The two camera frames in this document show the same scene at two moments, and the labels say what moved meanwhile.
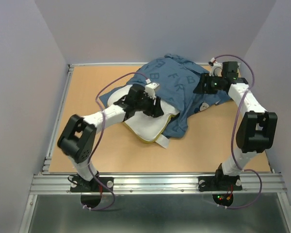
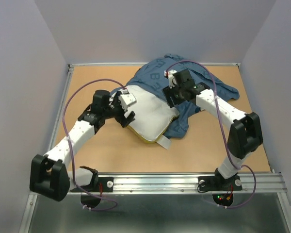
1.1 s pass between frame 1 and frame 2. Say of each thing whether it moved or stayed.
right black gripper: moved
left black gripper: moved
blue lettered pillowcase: stayed
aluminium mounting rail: stayed
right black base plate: stayed
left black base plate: stayed
